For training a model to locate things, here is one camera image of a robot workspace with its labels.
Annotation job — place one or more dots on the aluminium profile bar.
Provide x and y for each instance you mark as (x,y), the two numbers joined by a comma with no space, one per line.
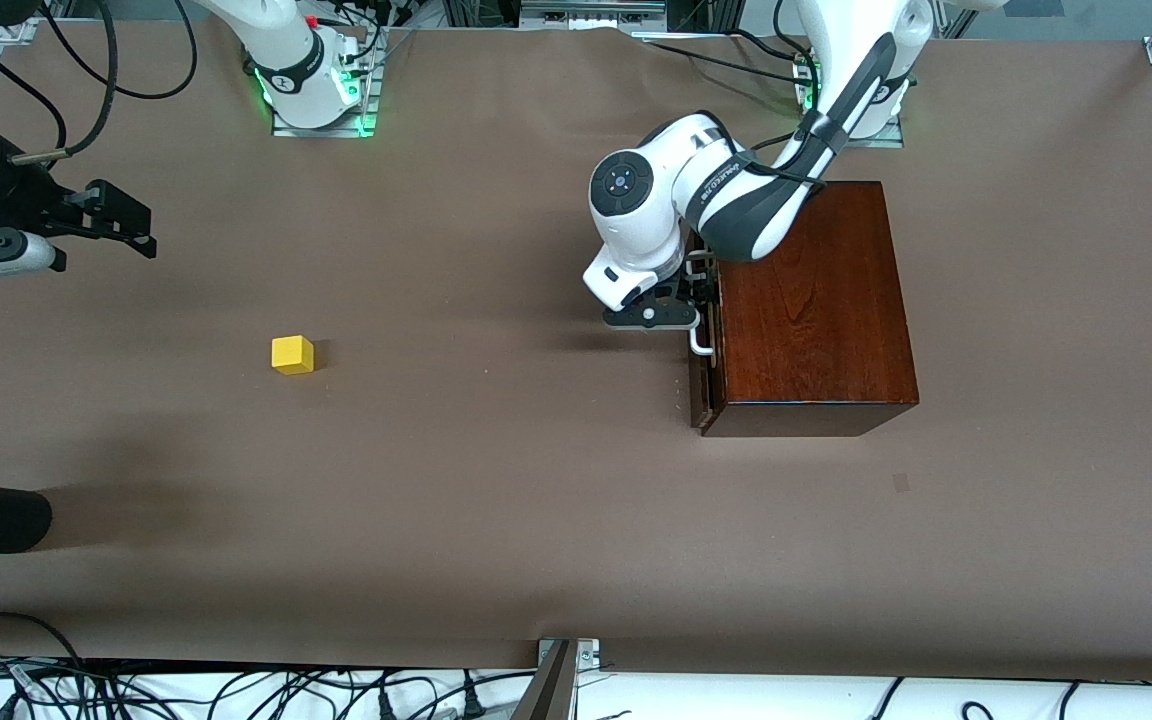
(546,690)

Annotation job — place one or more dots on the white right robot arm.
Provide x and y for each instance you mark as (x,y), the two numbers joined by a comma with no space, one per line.
(286,60)

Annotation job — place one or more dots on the small clear tape patch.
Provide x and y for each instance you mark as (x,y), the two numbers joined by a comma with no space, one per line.
(901,483)

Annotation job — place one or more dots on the dark red wooden cabinet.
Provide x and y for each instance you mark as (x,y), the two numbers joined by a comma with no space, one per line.
(816,300)

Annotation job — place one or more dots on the metal base plate right arm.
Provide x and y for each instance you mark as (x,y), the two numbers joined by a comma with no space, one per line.
(368,100)

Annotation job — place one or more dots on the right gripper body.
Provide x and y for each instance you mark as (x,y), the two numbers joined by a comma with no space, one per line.
(16,192)

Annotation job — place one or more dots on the metal base plate left arm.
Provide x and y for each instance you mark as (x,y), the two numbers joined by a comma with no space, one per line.
(876,142)

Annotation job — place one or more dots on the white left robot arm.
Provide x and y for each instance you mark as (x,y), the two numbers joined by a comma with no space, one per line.
(706,160)

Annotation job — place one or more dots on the metal equipment rail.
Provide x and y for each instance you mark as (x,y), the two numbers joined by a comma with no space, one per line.
(591,12)

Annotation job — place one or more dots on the yellow wooden block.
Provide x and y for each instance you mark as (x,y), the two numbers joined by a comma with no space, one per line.
(291,355)

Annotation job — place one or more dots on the small metal corner bracket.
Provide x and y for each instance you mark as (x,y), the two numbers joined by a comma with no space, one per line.
(586,652)

